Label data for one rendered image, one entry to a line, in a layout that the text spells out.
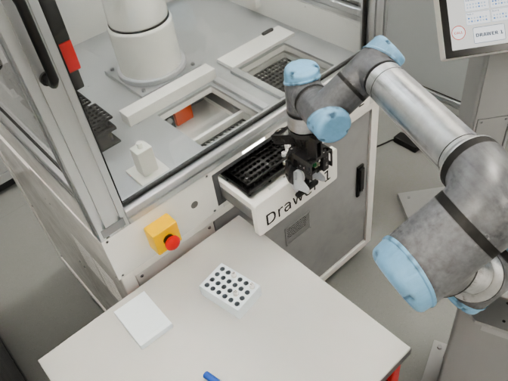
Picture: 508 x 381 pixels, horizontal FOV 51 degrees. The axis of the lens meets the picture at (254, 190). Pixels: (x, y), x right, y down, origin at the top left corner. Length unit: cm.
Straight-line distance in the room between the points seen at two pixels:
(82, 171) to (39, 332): 137
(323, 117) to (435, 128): 24
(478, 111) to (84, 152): 138
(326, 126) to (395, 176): 170
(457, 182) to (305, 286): 64
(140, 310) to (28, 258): 144
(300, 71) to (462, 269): 53
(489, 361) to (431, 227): 95
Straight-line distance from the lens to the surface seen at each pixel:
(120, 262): 135
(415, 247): 77
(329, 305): 130
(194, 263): 141
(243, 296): 129
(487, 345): 162
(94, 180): 118
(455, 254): 76
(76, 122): 110
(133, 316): 134
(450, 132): 85
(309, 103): 106
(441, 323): 221
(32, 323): 248
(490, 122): 210
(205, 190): 139
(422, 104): 91
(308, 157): 122
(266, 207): 131
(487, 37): 177
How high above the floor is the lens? 185
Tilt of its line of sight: 44 degrees down
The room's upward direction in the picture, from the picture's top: 9 degrees counter-clockwise
